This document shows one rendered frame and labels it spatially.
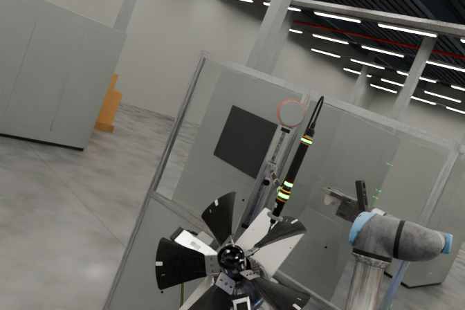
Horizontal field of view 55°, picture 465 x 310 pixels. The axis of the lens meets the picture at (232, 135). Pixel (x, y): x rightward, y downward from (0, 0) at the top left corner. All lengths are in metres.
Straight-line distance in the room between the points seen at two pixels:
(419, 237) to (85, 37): 6.35
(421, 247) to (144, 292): 2.32
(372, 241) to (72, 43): 6.23
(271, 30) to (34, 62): 3.85
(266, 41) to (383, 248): 6.79
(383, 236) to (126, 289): 2.40
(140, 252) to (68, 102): 4.37
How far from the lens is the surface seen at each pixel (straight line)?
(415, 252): 1.42
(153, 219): 3.26
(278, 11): 8.08
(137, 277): 3.40
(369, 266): 1.43
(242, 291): 2.09
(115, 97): 9.99
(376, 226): 1.42
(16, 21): 6.88
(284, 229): 2.07
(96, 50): 7.34
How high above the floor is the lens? 1.90
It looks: 6 degrees down
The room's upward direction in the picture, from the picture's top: 22 degrees clockwise
